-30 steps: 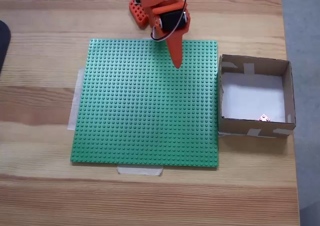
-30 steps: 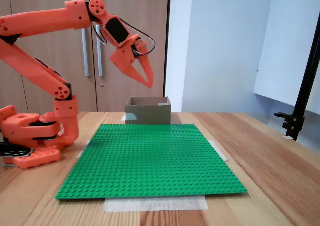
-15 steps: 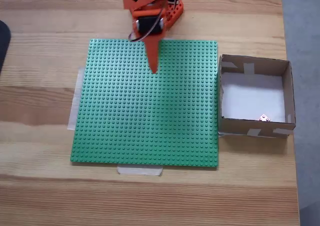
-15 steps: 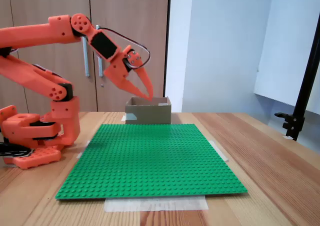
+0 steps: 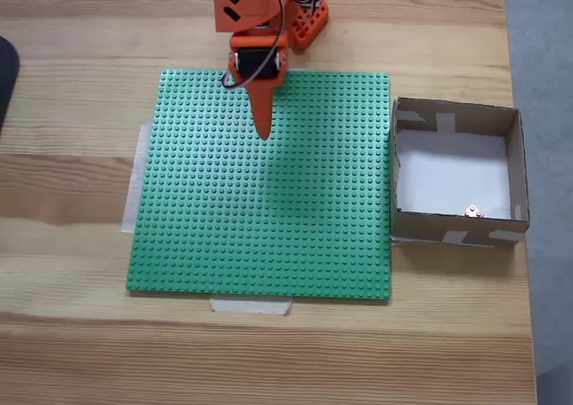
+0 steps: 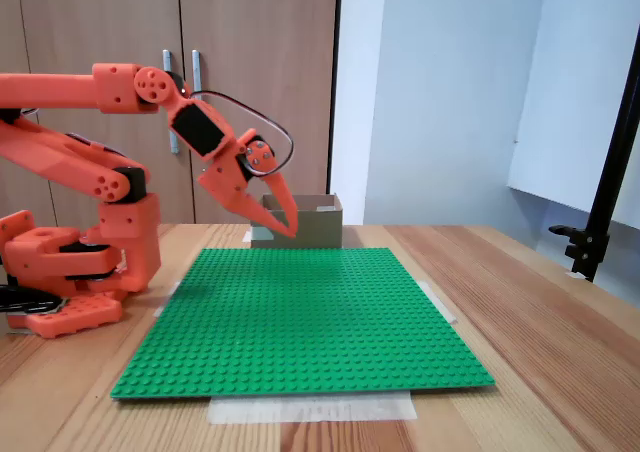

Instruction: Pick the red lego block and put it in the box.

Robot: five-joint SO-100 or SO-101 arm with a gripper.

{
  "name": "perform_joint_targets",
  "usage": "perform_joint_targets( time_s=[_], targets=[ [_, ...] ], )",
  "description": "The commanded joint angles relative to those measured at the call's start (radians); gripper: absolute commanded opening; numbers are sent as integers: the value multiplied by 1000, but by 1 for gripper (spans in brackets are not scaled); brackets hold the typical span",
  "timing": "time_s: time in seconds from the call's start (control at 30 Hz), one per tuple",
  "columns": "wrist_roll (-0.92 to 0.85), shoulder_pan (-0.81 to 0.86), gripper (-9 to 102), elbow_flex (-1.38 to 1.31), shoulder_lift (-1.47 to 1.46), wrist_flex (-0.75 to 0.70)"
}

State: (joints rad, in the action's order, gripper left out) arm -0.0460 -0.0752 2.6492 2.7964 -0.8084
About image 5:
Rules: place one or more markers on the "red lego block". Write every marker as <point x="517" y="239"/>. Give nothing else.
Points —
<point x="473" y="212"/>

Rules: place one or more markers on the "green lego baseplate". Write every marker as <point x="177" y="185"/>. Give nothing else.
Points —
<point x="201" y="199"/>

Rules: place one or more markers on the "open cardboard box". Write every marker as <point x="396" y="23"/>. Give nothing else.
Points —
<point x="421" y="230"/>

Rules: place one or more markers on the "masking tape strip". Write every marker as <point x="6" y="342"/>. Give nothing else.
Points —
<point x="132" y="190"/>
<point x="250" y="305"/>
<point x="403" y="242"/>

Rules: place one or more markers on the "black rounded flat object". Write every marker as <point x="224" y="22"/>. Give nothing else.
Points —
<point x="8" y="78"/>

